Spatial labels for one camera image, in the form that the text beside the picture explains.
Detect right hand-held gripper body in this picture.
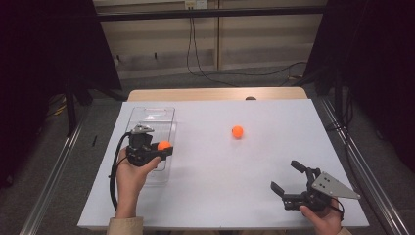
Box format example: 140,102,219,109
281,166,362,213

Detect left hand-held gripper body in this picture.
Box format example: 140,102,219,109
125,122,161,167

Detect clear plastic container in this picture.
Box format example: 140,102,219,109
112,106,178,187

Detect person's left hand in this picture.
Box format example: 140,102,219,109
115,146,162,206

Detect person's right hand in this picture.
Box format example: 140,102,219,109
299,197,346,235

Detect white board mat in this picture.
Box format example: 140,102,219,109
76,98,371,229

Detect light wooden table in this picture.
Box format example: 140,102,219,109
126,86,308,102

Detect black metal stand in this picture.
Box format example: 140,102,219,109
63,77,128,138
295,72,346,125

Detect black curtain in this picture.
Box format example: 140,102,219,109
302,0,415,170
0,0,123,189

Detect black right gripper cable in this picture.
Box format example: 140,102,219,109
330,197,346,223

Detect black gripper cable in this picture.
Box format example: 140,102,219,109
330,197,346,223
108,131,132,212

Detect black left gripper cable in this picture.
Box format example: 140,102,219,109
108,131,132,212

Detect metal floor rail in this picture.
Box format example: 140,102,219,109
19,107,86,235
317,97,403,235

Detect black floor cables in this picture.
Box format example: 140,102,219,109
326,87,360,184

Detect yellow floor cable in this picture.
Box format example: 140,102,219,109
48,94,68,117

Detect black power cable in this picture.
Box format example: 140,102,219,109
190,17,309,77
186,17,241,88

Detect white wall outlet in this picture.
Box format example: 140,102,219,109
184,0,208,10

